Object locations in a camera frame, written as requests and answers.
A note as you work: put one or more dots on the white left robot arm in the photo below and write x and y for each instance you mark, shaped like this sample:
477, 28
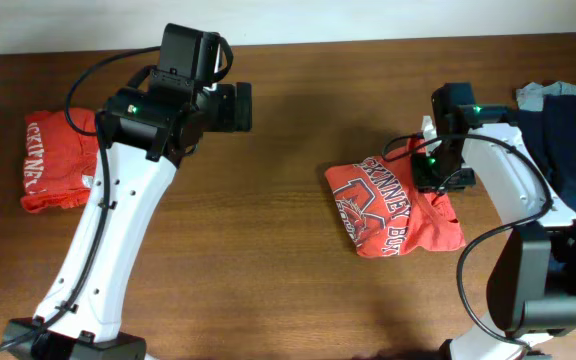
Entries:
143, 132

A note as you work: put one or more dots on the dark navy garment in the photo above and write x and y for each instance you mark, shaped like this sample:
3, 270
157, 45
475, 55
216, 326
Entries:
550, 136

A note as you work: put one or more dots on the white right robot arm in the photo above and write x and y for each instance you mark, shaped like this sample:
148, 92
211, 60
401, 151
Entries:
531, 291

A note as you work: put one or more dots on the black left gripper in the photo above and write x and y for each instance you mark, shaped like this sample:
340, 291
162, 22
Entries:
236, 107

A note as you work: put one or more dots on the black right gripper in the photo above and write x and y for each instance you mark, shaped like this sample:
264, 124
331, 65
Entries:
424, 182

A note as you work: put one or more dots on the light blue garment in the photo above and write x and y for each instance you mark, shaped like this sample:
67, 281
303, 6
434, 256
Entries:
532, 96

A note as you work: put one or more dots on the folded red t-shirt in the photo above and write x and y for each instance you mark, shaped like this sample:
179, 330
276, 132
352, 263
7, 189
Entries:
59, 166

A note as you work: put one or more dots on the orange printed t-shirt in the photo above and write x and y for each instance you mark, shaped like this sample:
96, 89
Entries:
385, 215

